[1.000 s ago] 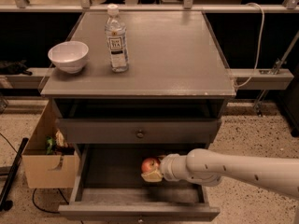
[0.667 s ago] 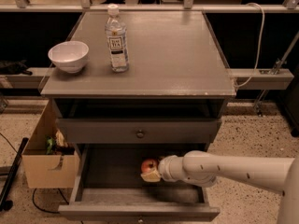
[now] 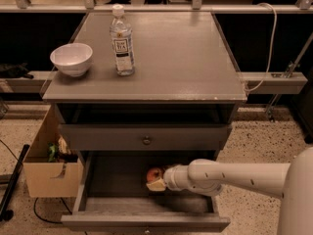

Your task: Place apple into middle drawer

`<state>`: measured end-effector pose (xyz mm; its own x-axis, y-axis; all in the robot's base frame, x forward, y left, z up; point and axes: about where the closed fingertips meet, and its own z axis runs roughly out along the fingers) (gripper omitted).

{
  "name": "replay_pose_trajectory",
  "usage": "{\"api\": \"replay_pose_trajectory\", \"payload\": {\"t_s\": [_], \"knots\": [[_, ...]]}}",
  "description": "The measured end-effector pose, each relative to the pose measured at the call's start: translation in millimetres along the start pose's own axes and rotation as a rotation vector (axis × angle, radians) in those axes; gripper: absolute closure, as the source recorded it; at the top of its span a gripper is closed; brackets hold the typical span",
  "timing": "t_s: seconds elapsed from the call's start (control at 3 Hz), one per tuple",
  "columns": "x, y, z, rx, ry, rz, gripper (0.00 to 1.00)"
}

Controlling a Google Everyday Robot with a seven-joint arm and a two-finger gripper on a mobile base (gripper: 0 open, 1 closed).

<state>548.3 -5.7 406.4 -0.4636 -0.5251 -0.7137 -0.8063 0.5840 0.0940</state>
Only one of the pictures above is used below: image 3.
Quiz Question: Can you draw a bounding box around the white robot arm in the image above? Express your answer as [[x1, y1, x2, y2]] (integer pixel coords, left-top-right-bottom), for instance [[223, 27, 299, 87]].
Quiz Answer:
[[146, 148, 313, 235]]

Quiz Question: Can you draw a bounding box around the closed grey upper drawer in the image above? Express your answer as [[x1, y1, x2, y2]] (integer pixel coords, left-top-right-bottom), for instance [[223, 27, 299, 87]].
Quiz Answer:
[[59, 124, 232, 151]]

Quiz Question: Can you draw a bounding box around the open grey middle drawer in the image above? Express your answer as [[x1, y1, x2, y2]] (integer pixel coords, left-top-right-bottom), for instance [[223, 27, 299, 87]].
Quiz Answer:
[[62, 151, 230, 234]]

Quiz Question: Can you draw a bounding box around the cardboard box with items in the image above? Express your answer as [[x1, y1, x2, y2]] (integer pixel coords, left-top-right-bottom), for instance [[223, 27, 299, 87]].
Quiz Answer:
[[23, 107, 83, 198]]

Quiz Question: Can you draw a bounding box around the red apple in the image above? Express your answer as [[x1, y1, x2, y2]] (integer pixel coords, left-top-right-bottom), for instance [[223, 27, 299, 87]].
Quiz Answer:
[[146, 167, 164, 183]]

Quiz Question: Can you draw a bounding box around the black pole stand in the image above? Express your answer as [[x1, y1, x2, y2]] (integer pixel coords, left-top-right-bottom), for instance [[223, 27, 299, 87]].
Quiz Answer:
[[0, 144, 29, 221]]

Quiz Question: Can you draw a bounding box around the grey wooden drawer cabinet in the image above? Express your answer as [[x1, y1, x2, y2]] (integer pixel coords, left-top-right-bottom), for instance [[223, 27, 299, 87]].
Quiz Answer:
[[41, 11, 248, 168]]

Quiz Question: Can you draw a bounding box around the black floor cable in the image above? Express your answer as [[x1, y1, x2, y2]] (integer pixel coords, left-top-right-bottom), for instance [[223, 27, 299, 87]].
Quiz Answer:
[[32, 197, 73, 225]]

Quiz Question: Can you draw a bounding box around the white ceramic bowl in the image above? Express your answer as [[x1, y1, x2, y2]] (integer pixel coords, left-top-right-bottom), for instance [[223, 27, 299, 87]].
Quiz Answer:
[[50, 43, 93, 77]]

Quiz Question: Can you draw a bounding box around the clear plastic water bottle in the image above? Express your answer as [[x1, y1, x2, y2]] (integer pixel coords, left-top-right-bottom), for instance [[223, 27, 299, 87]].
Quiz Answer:
[[110, 4, 135, 76]]

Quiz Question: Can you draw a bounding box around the white cable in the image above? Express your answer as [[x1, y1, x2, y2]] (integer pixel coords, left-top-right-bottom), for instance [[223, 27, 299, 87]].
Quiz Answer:
[[243, 2, 278, 94]]

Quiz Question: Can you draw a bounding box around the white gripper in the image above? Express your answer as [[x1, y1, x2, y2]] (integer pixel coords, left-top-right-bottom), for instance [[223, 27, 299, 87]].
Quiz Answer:
[[146, 164, 190, 192]]

